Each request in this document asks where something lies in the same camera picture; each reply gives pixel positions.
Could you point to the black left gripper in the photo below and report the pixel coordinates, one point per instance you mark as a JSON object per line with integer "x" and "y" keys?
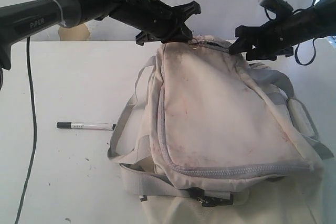
{"x": 158, "y": 20}

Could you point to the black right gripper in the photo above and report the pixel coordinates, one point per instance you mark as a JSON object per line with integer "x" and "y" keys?
{"x": 269, "y": 40}

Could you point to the white fabric backpack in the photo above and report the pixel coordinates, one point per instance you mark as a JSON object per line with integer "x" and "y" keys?
{"x": 221, "y": 141}

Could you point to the white pen black cap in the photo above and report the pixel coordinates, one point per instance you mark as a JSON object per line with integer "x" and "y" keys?
{"x": 85, "y": 126}

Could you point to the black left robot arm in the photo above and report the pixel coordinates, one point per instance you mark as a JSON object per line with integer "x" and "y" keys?
{"x": 23, "y": 20}

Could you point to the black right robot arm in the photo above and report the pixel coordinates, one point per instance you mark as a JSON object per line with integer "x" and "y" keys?
{"x": 318, "y": 21}

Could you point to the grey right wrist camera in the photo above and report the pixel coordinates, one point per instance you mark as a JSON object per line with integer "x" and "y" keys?
{"x": 278, "y": 7}

